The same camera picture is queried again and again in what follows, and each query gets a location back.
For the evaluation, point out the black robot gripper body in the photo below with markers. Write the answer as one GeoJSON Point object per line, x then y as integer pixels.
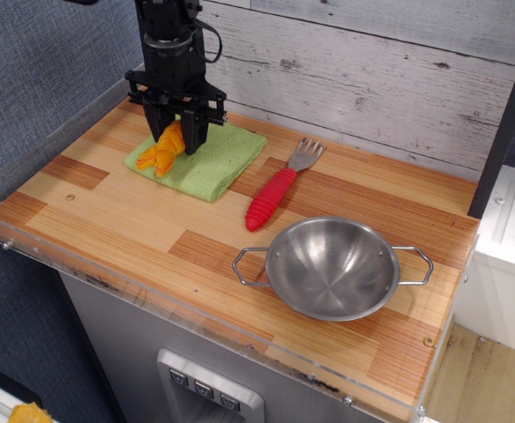
{"type": "Point", "coordinates": [174, 76]}

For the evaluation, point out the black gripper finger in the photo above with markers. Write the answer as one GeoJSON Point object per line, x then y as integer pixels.
{"type": "Point", "coordinates": [195, 129]}
{"type": "Point", "coordinates": [158, 118]}

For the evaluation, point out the orange plush pepper toy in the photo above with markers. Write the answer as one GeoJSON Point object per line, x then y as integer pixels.
{"type": "Point", "coordinates": [161, 156]}

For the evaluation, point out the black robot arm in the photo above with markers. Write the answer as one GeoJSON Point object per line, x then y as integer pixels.
{"type": "Point", "coordinates": [165, 19]}

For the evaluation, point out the green folded towel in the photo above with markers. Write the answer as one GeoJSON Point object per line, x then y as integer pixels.
{"type": "Point", "coordinates": [228, 151]}

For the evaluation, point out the grey toy fridge cabinet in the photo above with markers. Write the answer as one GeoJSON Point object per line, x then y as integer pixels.
{"type": "Point", "coordinates": [127, 337]}

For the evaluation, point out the silver ice dispenser panel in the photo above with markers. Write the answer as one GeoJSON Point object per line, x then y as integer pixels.
{"type": "Point", "coordinates": [197, 394]}

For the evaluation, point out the yellow object bottom left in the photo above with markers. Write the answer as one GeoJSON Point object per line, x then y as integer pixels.
{"type": "Point", "coordinates": [29, 413]}

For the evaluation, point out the white side cabinet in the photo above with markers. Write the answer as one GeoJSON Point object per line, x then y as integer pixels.
{"type": "Point", "coordinates": [485, 302]}

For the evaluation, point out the red handled metal fork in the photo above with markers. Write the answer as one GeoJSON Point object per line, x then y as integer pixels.
{"type": "Point", "coordinates": [267, 201]}

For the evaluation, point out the steel bowl with handles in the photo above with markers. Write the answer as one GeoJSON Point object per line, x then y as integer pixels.
{"type": "Point", "coordinates": [335, 269]}

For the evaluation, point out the clear acrylic guard rail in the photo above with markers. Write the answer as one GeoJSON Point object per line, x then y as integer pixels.
{"type": "Point", "coordinates": [402, 152]}

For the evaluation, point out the black right frame post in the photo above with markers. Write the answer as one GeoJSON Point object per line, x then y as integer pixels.
{"type": "Point", "coordinates": [494, 160]}

